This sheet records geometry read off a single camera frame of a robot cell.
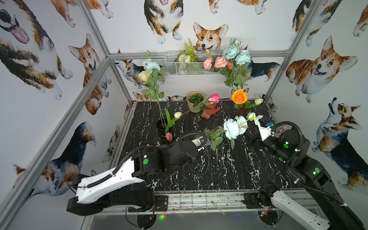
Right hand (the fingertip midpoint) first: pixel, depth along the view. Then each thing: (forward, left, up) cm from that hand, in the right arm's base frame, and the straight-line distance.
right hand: (247, 125), depth 61 cm
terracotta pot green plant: (+44, +24, -26) cm, 57 cm away
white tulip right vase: (+21, -12, -8) cm, 25 cm away
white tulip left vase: (+13, +32, -9) cm, 36 cm away
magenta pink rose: (+14, +17, -2) cm, 22 cm away
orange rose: (+18, -1, -1) cm, 18 cm away
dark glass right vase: (+24, -8, -20) cm, 32 cm away
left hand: (-5, +23, -3) cm, 24 cm away
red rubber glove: (+37, +13, -36) cm, 53 cm away
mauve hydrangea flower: (+16, -31, -28) cm, 45 cm away
